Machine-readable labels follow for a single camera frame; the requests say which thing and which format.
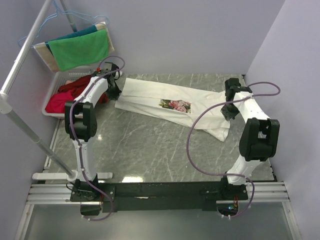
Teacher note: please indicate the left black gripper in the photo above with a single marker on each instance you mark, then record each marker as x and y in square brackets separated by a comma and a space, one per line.
[115, 95]

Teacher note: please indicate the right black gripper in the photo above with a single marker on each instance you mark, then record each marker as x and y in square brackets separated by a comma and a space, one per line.
[227, 115]

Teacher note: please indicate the white floral t shirt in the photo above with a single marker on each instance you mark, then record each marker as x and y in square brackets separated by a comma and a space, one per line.
[177, 104]

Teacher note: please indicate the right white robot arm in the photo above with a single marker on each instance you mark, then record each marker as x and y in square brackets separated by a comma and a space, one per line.
[260, 135]

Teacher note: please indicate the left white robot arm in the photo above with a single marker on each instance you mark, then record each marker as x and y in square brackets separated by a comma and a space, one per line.
[81, 122]

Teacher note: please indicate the dark red t shirt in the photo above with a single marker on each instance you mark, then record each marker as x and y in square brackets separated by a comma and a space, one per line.
[77, 86]

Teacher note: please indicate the white plastic laundry basket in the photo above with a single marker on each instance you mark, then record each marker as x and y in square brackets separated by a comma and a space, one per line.
[62, 78]

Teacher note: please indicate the green towel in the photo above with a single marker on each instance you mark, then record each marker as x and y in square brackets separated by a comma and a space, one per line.
[78, 51]

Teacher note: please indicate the pink t shirt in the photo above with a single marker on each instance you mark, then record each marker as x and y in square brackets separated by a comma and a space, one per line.
[56, 103]

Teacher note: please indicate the teal towel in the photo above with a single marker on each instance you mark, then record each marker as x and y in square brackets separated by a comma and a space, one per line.
[75, 33]

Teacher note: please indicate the beige towel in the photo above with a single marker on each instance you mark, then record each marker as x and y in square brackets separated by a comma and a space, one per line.
[49, 59]

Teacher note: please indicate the black base beam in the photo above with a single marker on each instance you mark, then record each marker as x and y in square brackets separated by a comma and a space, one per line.
[153, 196]

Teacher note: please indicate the aluminium rail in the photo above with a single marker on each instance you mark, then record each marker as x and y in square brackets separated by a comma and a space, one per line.
[58, 194]

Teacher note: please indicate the white clothes rack frame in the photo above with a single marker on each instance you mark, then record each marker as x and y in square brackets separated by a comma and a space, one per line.
[20, 158]

